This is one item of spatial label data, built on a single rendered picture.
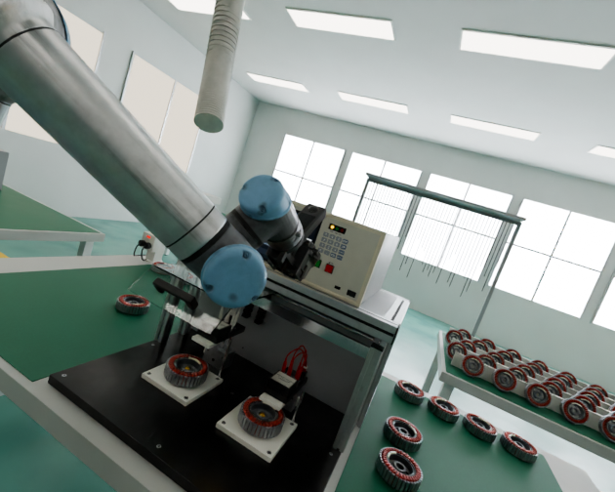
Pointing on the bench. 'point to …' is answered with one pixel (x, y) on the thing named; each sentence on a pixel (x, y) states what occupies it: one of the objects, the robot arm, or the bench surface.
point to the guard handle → (176, 293)
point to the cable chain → (256, 315)
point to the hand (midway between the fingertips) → (308, 262)
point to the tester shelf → (389, 322)
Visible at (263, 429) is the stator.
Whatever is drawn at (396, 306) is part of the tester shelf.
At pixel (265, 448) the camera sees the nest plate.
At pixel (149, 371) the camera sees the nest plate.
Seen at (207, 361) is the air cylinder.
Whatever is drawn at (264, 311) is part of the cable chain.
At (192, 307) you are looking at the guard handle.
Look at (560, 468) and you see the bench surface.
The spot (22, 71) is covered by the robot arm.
